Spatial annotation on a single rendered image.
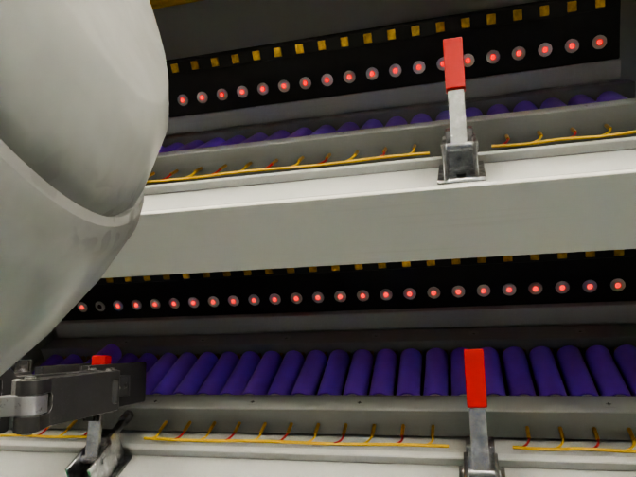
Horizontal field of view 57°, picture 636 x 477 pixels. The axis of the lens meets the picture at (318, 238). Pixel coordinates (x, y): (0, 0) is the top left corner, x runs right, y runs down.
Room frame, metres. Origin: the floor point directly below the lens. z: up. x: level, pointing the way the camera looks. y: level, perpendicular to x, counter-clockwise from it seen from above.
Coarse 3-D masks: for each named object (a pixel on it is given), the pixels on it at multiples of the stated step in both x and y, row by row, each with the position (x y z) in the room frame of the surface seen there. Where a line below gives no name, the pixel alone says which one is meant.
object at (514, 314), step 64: (128, 320) 0.58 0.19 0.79; (192, 320) 0.56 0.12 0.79; (256, 320) 0.54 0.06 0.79; (320, 320) 0.53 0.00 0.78; (384, 320) 0.51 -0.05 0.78; (448, 320) 0.50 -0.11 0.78; (512, 320) 0.49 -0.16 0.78; (576, 320) 0.48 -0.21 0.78; (320, 448) 0.42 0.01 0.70; (384, 448) 0.41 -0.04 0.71; (448, 448) 0.40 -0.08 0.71
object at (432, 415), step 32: (160, 416) 0.46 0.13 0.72; (192, 416) 0.45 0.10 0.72; (224, 416) 0.44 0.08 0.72; (256, 416) 0.44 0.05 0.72; (288, 416) 0.43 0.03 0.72; (320, 416) 0.42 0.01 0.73; (352, 416) 0.42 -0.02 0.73; (384, 416) 0.41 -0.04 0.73; (416, 416) 0.41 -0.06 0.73; (448, 416) 0.40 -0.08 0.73; (512, 416) 0.39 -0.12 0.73; (544, 416) 0.38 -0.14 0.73; (576, 416) 0.38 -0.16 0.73; (608, 416) 0.37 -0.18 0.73; (512, 448) 0.38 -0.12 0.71; (544, 448) 0.37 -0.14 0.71; (576, 448) 0.37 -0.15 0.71
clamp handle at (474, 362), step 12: (468, 360) 0.36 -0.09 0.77; (480, 360) 0.36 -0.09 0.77; (468, 372) 0.36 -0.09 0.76; (480, 372) 0.36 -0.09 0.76; (468, 384) 0.36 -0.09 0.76; (480, 384) 0.36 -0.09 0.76; (468, 396) 0.36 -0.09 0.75; (480, 396) 0.35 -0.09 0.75; (480, 408) 0.36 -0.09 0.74; (480, 420) 0.35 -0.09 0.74; (480, 432) 0.35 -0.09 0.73; (480, 444) 0.35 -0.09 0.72; (480, 456) 0.35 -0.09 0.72; (480, 468) 0.35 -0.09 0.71
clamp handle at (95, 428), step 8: (96, 360) 0.43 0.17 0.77; (104, 360) 0.43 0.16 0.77; (88, 424) 0.42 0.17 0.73; (96, 424) 0.42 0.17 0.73; (88, 432) 0.42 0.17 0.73; (96, 432) 0.42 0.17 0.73; (88, 440) 0.42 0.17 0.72; (96, 440) 0.42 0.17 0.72; (88, 448) 0.42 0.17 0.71; (96, 448) 0.42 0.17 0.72; (104, 448) 0.43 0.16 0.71; (88, 456) 0.42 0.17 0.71; (96, 456) 0.41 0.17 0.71
